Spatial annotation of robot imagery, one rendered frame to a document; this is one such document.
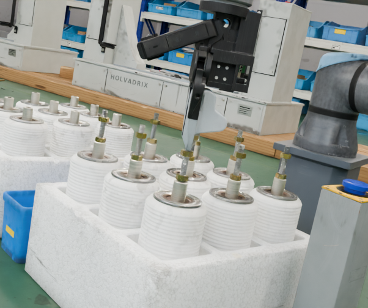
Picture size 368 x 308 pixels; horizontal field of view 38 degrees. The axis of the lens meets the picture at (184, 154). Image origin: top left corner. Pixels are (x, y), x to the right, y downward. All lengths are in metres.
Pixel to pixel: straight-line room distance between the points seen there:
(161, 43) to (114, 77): 2.74
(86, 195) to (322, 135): 0.56
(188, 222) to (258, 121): 2.17
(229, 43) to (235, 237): 0.31
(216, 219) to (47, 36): 3.50
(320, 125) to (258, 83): 1.77
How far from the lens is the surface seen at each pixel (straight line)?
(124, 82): 3.43
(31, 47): 4.15
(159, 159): 1.05
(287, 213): 0.95
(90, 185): 0.96
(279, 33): 2.97
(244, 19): 0.77
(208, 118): 0.77
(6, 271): 1.10
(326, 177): 1.24
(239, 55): 0.75
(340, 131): 1.26
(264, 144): 2.83
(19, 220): 1.10
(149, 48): 0.75
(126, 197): 0.86
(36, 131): 1.22
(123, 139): 1.33
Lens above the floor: 0.48
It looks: 11 degrees down
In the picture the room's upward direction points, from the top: 11 degrees clockwise
